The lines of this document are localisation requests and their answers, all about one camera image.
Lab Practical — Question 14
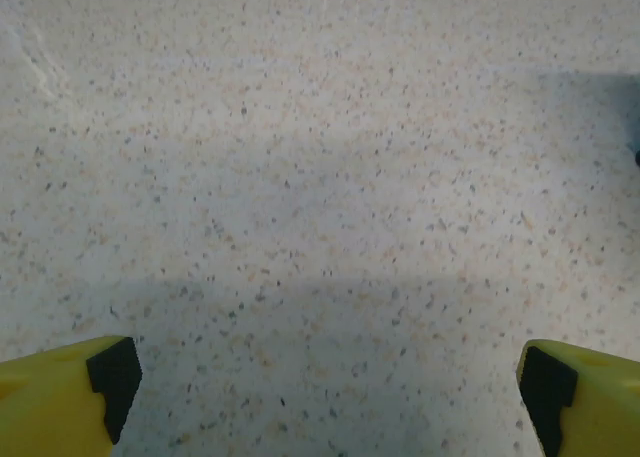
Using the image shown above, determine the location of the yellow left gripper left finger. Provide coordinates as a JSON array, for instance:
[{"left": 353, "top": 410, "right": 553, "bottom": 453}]
[{"left": 0, "top": 335, "right": 144, "bottom": 457}]

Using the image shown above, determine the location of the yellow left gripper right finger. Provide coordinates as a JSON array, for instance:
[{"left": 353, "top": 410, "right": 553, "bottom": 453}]
[{"left": 516, "top": 338, "right": 640, "bottom": 457}]

